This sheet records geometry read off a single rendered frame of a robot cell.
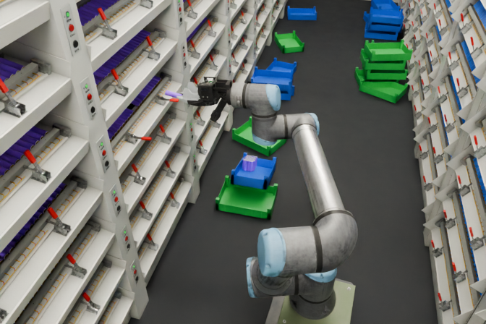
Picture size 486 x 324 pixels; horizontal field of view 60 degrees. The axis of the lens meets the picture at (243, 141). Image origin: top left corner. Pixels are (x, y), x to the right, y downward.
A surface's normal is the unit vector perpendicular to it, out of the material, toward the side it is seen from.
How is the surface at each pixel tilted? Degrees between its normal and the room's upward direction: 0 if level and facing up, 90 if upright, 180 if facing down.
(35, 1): 16
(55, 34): 90
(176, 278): 0
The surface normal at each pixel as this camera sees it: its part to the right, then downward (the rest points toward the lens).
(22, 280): 0.25, -0.73
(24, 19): 0.94, 0.35
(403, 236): 0.00, -0.79
